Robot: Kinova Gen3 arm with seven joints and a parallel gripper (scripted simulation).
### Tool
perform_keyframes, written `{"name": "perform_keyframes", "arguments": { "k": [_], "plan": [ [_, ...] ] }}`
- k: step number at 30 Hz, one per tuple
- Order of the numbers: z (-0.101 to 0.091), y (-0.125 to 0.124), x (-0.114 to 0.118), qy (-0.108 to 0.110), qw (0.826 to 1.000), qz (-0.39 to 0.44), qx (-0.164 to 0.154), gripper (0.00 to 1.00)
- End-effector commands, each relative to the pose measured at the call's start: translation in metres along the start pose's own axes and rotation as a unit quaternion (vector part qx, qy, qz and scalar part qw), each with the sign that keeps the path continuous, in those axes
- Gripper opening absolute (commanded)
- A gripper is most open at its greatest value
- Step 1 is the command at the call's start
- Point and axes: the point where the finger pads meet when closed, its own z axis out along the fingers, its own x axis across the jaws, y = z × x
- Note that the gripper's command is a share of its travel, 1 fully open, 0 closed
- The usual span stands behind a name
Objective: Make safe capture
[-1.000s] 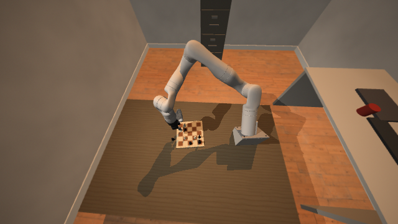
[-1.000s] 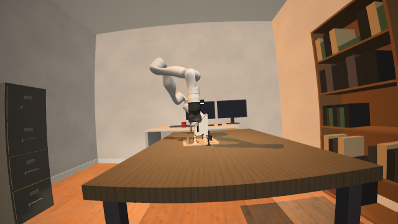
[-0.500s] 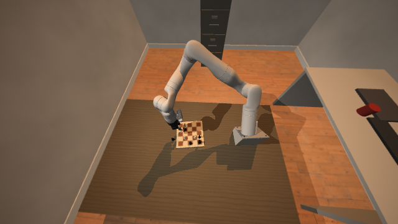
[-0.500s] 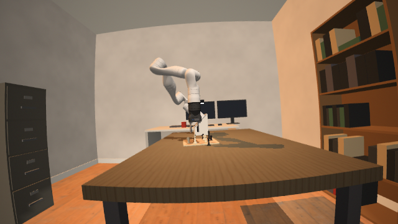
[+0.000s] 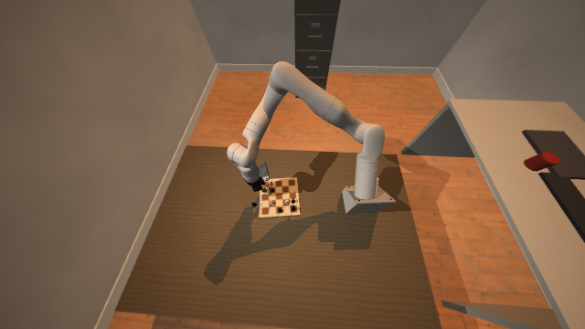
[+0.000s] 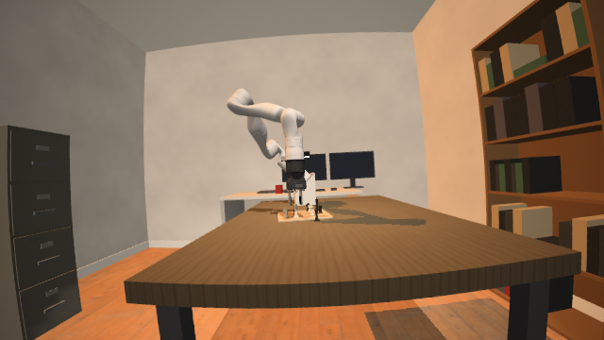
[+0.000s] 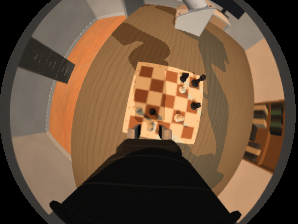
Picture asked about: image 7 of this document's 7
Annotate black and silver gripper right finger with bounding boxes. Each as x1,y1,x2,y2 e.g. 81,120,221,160
159,125,172,140

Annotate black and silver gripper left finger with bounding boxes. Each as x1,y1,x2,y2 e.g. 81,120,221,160
127,124,141,139

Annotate chessboard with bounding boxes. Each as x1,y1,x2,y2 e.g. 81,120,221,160
123,62,203,144

